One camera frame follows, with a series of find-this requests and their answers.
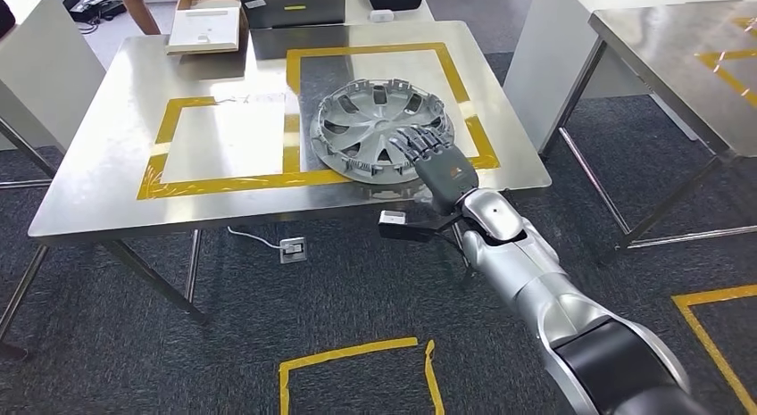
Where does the steel-legged table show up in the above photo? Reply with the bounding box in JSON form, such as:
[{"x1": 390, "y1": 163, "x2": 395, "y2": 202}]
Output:
[{"x1": 0, "y1": 117, "x2": 58, "y2": 193}]

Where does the person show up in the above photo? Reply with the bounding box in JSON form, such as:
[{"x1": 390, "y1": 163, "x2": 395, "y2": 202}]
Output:
[{"x1": 117, "y1": 0, "x2": 162, "y2": 37}]

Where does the white power cable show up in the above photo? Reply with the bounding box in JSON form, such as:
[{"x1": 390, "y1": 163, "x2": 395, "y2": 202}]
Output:
[{"x1": 227, "y1": 225, "x2": 285, "y2": 252}]

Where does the dark grey metal box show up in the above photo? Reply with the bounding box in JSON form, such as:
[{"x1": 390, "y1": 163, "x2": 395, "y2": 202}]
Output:
[{"x1": 237, "y1": 0, "x2": 348, "y2": 29}]

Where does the silver plastic wheel cover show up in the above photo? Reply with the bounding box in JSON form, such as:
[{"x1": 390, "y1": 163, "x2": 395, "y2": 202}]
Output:
[{"x1": 308, "y1": 77, "x2": 457, "y2": 187}]

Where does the black device with cables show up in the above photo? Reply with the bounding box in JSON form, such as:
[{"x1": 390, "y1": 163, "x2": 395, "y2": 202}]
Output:
[{"x1": 61, "y1": 0, "x2": 129, "y2": 24}]

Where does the steel workbench table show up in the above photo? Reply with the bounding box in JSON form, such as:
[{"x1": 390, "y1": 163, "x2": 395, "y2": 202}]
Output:
[{"x1": 0, "y1": 19, "x2": 553, "y2": 361}]

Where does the black object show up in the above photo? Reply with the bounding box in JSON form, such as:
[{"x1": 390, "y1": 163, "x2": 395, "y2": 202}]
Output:
[{"x1": 0, "y1": 0, "x2": 18, "y2": 38}]

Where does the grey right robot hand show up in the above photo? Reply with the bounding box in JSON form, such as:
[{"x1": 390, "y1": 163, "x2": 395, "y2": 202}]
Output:
[{"x1": 388, "y1": 125, "x2": 480, "y2": 216}]

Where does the silver floor socket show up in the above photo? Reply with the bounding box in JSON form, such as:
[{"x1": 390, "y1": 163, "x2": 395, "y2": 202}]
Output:
[{"x1": 278, "y1": 237, "x2": 308, "y2": 265}]

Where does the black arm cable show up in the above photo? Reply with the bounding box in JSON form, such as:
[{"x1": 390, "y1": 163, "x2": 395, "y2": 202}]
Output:
[{"x1": 436, "y1": 228, "x2": 476, "y2": 273}]

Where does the white panel-sided table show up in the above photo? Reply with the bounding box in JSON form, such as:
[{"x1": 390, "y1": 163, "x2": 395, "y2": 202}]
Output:
[
  {"x1": 0, "y1": 0, "x2": 107, "y2": 154},
  {"x1": 502, "y1": 0, "x2": 757, "y2": 155}
]

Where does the white foam insert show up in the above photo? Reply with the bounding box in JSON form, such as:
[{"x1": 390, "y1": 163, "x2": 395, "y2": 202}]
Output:
[{"x1": 168, "y1": 7, "x2": 243, "y2": 54}]

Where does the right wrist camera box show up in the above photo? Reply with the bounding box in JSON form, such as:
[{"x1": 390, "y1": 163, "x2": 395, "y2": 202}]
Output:
[{"x1": 378, "y1": 209, "x2": 470, "y2": 244}]

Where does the small yellow tape rectangle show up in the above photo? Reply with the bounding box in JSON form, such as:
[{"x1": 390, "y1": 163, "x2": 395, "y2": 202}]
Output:
[{"x1": 136, "y1": 95, "x2": 303, "y2": 201}]

